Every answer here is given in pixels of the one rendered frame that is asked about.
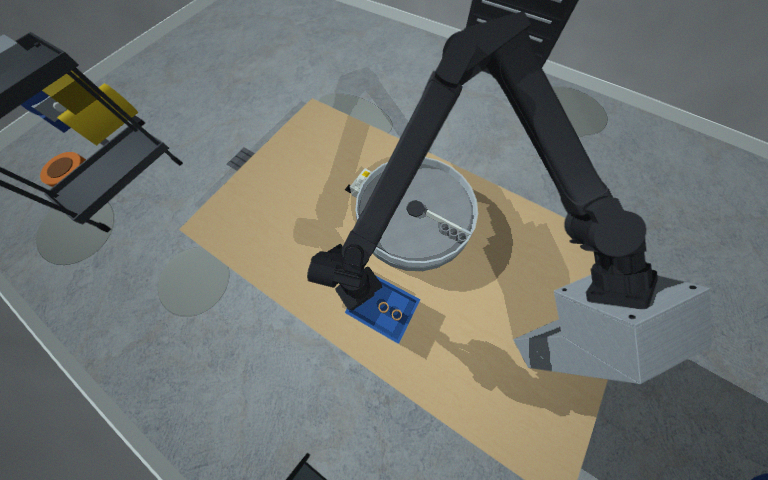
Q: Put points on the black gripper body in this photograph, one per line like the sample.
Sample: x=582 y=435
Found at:
x=352 y=301

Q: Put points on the blue crate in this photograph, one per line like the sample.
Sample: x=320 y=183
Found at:
x=368 y=313

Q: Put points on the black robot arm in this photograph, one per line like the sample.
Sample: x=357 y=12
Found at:
x=594 y=218

